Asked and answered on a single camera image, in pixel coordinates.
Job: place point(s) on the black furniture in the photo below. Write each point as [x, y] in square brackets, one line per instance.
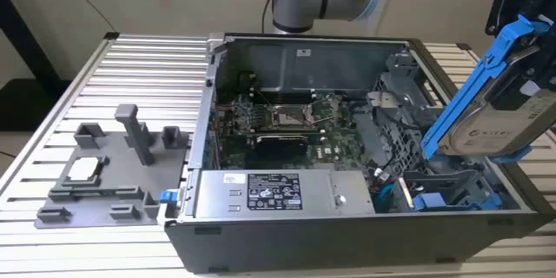
[30, 105]

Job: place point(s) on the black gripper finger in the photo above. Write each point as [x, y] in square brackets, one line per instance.
[509, 94]

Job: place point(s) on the silver CPU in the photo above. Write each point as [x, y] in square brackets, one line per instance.
[84, 169]

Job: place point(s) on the green motherboard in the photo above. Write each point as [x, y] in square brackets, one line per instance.
[342, 147]

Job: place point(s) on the CPU socket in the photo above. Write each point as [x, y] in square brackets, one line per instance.
[288, 118]

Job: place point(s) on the black table corner cap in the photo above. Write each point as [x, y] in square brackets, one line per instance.
[112, 35]
[462, 47]

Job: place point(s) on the silver power supply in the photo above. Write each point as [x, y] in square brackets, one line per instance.
[217, 193]

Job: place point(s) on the grey parts rack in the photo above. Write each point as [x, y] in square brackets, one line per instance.
[117, 174]

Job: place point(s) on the black open PC case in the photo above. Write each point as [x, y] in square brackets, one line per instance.
[346, 242]

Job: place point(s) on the black graphics card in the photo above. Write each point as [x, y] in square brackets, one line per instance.
[277, 149]

